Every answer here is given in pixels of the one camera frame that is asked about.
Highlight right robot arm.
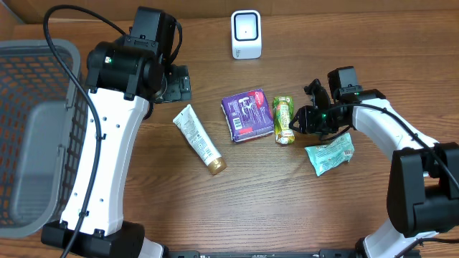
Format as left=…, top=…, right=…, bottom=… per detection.
left=289, top=66, right=458, bottom=258

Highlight green yellow snack packet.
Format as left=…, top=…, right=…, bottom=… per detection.
left=272, top=96, right=295, bottom=145

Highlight purple Carefree pad pack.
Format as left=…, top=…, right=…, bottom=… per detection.
left=221, top=89, right=274, bottom=143

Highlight mint green wipes packet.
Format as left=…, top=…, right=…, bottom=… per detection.
left=305, top=133, right=355, bottom=176

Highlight white conditioner tube gold cap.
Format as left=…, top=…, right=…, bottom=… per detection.
left=173, top=104, right=227, bottom=175

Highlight white barcode scanner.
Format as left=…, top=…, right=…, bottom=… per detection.
left=230, top=9, right=262, bottom=59

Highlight grey plastic shopping basket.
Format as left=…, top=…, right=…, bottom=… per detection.
left=1, top=39, right=87, bottom=238

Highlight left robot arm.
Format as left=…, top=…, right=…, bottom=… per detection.
left=41, top=6, right=191, bottom=257

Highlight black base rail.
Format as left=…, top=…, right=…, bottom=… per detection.
left=166, top=249, right=360, bottom=258

